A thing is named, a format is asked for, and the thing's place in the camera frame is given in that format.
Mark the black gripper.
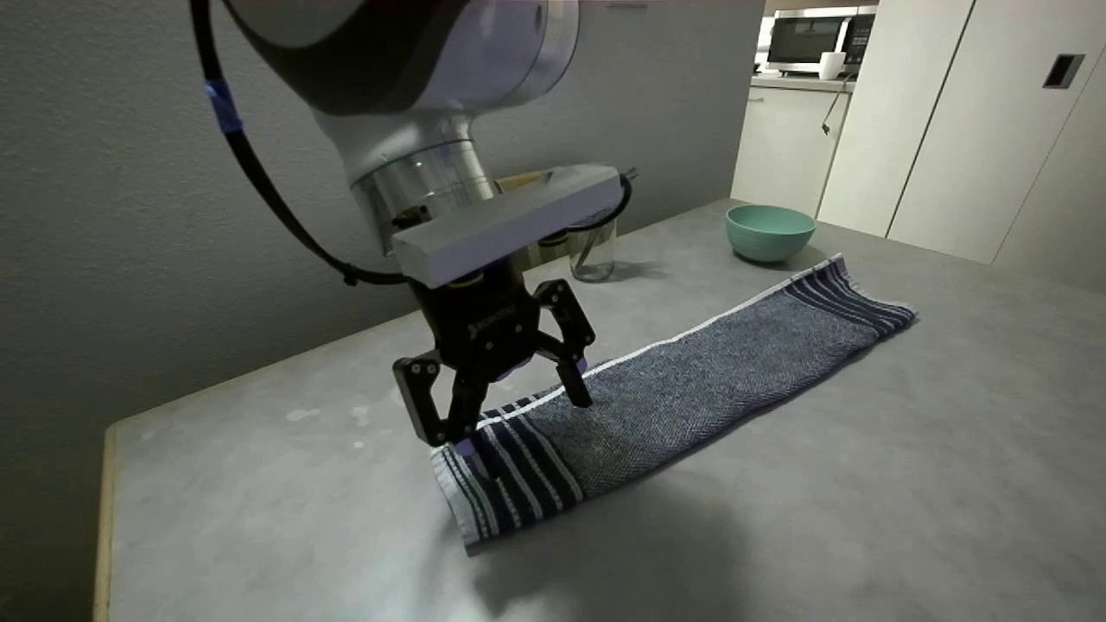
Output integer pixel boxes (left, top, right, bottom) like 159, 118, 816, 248
390, 255, 601, 448

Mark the blue striped towel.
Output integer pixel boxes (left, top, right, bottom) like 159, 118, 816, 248
430, 253, 922, 559

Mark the green bowl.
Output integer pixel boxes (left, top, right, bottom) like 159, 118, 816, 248
721, 200, 819, 269

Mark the white counter cabinet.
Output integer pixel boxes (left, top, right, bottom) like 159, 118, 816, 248
728, 76, 858, 223

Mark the microwave oven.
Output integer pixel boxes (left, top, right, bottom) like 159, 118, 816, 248
765, 10, 878, 71

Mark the tall white cabinet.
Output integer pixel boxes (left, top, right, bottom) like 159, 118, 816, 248
816, 0, 1106, 289

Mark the black panel on cabinet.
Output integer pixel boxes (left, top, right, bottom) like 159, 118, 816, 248
1040, 52, 1089, 92

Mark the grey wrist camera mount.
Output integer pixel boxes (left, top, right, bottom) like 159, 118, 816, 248
384, 163, 632, 289

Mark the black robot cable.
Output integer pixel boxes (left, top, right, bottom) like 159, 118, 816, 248
188, 0, 408, 289

